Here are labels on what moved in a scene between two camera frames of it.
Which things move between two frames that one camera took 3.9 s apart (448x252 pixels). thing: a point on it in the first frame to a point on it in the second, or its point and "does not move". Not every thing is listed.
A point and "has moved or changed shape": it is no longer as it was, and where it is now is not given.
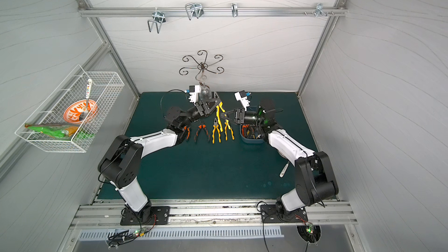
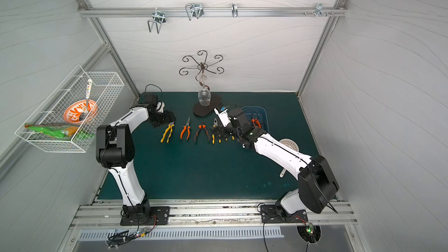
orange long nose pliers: [188, 134] does not move
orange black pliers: [202, 126] does not move
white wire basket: [67, 119] does not move
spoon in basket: [88, 93] does not move
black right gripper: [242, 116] to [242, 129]
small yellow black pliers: [216, 126] does not move
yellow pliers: [220, 107] has moved or changed shape
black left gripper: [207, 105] to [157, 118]
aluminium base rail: [213, 213] does not move
